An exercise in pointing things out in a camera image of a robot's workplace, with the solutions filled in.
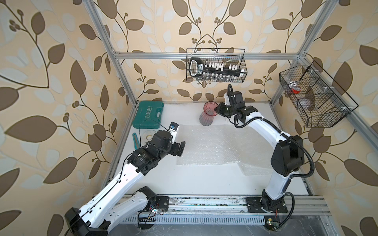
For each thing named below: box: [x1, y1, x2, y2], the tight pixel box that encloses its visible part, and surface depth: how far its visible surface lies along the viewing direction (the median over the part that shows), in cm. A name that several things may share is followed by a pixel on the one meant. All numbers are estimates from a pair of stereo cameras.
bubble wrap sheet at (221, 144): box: [176, 124, 273, 166], surface depth 96 cm
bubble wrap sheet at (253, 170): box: [237, 162, 273, 176], surface depth 87 cm
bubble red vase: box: [199, 101, 219, 127], surface depth 89 cm
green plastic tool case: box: [132, 100, 164, 129], surface depth 110 cm
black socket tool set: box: [189, 57, 246, 81], surface depth 86 cm
